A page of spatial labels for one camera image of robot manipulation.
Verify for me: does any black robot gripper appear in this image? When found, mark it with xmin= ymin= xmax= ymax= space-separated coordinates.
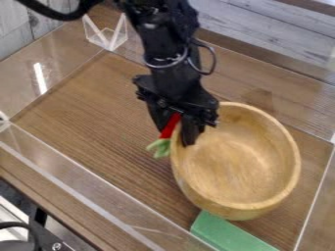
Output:
xmin=133 ymin=58 xmax=219 ymax=147

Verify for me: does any red plush strawberry toy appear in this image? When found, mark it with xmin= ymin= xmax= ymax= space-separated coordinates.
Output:
xmin=146 ymin=113 xmax=180 ymax=159

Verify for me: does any wooden bowl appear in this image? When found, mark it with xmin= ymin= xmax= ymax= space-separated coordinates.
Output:
xmin=169 ymin=102 xmax=301 ymax=221

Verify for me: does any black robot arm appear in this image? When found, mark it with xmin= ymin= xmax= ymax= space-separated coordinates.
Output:
xmin=114 ymin=0 xmax=219 ymax=146

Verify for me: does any green foam block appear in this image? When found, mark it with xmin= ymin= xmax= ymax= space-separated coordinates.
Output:
xmin=189 ymin=211 xmax=280 ymax=251

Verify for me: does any black cable loop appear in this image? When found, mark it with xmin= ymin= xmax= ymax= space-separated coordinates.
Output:
xmin=187 ymin=38 xmax=217 ymax=76

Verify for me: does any clear acrylic corner bracket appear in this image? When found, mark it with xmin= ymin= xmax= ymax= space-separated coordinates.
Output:
xmin=82 ymin=14 xmax=128 ymax=52

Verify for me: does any clear acrylic front wall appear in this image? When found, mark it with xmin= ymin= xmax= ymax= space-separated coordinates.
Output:
xmin=0 ymin=122 xmax=216 ymax=251

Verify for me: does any black thick cable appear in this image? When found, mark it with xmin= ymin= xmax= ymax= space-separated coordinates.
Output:
xmin=17 ymin=0 xmax=105 ymax=22

